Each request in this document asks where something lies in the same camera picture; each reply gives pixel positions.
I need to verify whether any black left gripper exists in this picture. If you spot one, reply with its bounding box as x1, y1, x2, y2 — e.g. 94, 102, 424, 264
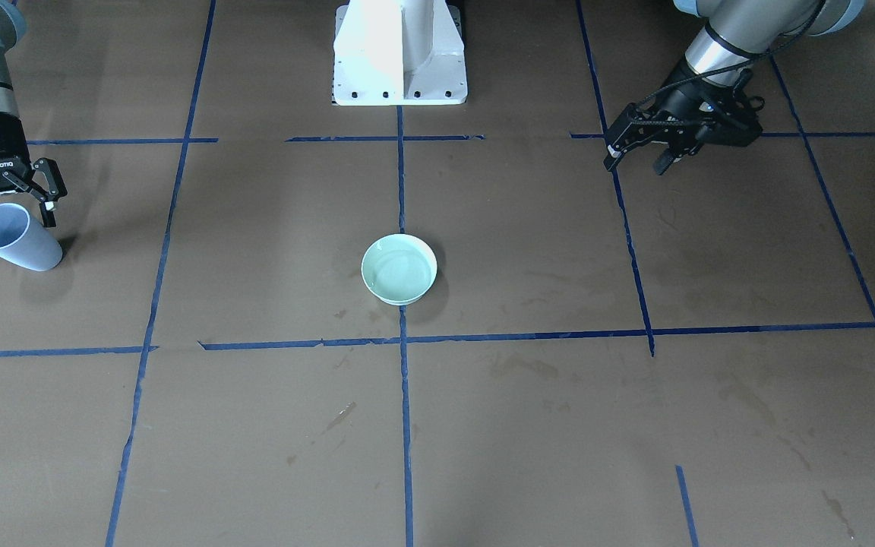
604, 68, 764, 175

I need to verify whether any blue plastic cup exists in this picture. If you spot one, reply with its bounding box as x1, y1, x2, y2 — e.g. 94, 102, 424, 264
0, 202, 63, 271

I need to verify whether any mint green bowl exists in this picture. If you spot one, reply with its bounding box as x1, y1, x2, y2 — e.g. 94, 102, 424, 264
360, 233, 438, 307

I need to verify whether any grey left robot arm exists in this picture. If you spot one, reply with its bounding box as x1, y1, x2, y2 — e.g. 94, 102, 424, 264
604, 1, 865, 174

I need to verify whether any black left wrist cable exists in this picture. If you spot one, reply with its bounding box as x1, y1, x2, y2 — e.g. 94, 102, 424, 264
635, 0, 826, 115

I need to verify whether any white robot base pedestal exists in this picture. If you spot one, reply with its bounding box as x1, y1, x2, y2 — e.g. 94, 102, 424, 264
331, 1, 469, 106

